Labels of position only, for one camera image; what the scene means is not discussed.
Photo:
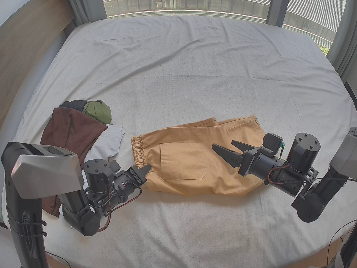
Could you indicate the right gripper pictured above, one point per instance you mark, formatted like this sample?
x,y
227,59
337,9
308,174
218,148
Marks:
x,y
258,163

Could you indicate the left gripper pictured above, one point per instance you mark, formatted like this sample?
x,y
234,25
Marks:
x,y
128,183

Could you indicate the tan shorts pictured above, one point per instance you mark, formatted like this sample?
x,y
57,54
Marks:
x,y
181,163

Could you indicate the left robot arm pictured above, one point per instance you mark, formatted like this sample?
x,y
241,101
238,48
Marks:
x,y
47,172

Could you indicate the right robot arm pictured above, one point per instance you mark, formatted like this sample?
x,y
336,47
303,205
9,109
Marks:
x,y
304,152

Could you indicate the bed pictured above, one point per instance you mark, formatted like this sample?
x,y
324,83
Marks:
x,y
195,66

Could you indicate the pale grey garment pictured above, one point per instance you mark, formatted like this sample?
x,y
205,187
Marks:
x,y
108,144

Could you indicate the olive green garment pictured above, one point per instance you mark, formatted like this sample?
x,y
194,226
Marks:
x,y
97,112

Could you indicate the brown garment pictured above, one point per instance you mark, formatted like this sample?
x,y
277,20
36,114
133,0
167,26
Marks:
x,y
72,133

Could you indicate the black garment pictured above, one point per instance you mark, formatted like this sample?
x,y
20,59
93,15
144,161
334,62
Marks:
x,y
72,105

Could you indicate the grey-green curtain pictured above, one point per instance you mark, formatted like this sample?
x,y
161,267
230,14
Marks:
x,y
345,38
83,1

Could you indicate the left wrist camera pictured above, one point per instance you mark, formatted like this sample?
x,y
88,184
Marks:
x,y
114,167

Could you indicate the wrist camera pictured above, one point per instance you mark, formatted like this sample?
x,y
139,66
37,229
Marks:
x,y
114,167
272,142

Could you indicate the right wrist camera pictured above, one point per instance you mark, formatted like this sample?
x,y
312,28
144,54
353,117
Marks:
x,y
272,142

